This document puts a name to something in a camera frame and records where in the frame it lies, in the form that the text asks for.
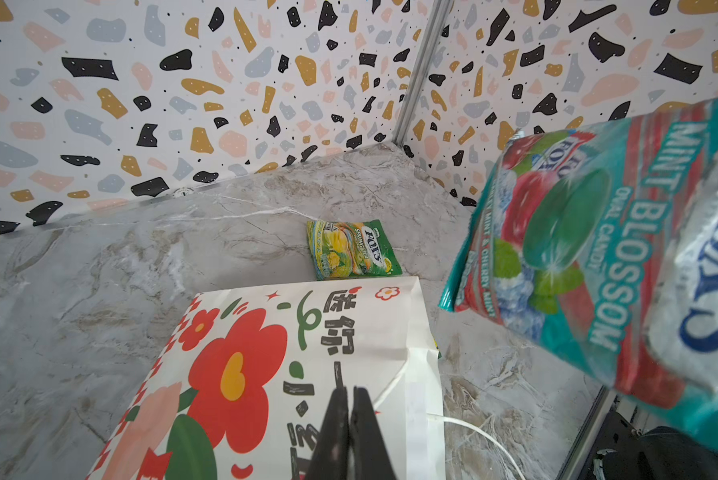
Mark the green lemon candy packet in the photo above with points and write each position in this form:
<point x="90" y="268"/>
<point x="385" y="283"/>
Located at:
<point x="342" y="250"/>

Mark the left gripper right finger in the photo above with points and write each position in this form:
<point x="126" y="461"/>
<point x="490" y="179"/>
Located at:
<point x="370" y="457"/>

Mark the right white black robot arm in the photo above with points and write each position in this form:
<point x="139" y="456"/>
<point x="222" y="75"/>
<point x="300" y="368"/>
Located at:
<point x="622" y="452"/>

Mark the right corner aluminium post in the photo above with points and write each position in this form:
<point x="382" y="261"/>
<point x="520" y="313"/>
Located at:
<point x="423" y="61"/>

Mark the teal mint blossom candy packet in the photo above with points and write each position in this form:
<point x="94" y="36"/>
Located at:
<point x="600" y="244"/>

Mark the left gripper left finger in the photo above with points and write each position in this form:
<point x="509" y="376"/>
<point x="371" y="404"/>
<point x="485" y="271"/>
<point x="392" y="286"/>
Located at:
<point x="330" y="457"/>

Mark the white floral paper bag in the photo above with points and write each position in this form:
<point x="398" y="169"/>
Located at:
<point x="242" y="386"/>

